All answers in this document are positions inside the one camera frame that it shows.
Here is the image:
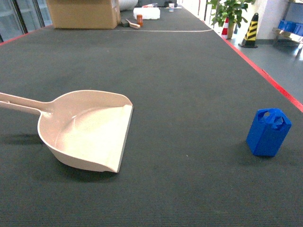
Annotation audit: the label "steel rack shelf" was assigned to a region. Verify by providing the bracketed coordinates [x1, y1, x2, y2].
[272, 0, 303, 57]

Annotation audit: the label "large cardboard box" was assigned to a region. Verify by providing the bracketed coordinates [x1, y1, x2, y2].
[46, 0, 121, 29]

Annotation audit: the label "white foam block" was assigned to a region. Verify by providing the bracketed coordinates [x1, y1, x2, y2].
[133, 8, 160, 20]

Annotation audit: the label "blue bins on shelf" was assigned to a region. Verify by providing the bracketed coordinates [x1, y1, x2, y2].
[278, 20, 303, 36]

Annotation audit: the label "blue plastic hexagonal part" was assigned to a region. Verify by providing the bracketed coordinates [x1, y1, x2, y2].
[246, 108, 292, 157]

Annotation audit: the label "red white traffic cone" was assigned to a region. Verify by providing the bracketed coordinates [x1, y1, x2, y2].
[221, 17, 229, 39]

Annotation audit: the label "potted green plant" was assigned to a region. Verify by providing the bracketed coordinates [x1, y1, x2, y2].
[206, 0, 255, 39]

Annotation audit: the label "beige plastic dustpan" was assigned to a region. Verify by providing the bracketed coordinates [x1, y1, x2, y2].
[0, 90, 133, 173]

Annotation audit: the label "wooden handled brush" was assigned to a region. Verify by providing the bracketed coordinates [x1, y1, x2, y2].
[126, 19, 141, 29]

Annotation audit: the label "yellow black traffic cone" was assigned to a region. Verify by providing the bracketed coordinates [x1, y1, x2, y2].
[238, 13, 258, 48]

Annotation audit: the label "white paper cup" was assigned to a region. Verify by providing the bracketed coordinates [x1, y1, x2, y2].
[169, 3, 175, 12]

